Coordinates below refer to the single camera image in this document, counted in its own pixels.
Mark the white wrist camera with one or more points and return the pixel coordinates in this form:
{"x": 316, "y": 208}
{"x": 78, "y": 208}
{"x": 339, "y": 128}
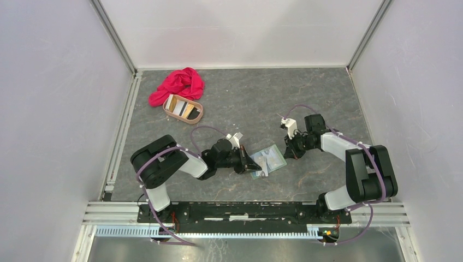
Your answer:
{"x": 234, "y": 139}
{"x": 290, "y": 125}

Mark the red crumpled cloth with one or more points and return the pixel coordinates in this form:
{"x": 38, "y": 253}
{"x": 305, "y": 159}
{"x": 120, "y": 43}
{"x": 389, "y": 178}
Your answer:
{"x": 185, "y": 83}

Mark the aluminium frame rail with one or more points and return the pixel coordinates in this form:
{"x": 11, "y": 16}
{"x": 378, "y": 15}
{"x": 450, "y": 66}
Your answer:
{"x": 119, "y": 219}

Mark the silver striped card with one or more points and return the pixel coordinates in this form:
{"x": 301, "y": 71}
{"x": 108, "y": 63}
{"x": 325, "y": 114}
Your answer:
{"x": 273, "y": 159}

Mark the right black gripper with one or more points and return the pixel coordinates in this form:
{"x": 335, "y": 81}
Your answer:
{"x": 290, "y": 153}

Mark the pink oval card tray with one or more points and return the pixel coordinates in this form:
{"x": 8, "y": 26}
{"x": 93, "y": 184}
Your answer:
{"x": 194, "y": 117}

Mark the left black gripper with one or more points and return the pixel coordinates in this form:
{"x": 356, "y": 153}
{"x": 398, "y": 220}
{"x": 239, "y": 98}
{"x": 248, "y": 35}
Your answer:
{"x": 245, "y": 163}

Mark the stack of upright cards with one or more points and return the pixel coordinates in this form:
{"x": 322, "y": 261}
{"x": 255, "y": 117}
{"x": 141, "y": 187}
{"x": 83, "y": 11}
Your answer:
{"x": 170, "y": 103}

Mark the gold card in tray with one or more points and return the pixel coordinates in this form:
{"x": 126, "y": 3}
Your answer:
{"x": 183, "y": 108}

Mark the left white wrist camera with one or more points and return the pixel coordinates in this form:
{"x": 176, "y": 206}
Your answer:
{"x": 234, "y": 139}

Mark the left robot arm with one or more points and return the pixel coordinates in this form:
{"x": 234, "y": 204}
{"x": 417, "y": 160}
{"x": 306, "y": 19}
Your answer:
{"x": 158, "y": 161}

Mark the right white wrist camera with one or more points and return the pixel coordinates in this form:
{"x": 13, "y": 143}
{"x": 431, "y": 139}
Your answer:
{"x": 290, "y": 125}

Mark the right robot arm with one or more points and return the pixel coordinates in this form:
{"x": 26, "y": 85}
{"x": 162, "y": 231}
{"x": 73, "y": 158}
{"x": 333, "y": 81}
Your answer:
{"x": 369, "y": 174}

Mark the green card holder wallet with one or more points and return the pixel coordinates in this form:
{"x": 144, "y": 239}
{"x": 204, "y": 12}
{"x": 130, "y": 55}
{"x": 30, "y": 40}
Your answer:
{"x": 262, "y": 153}

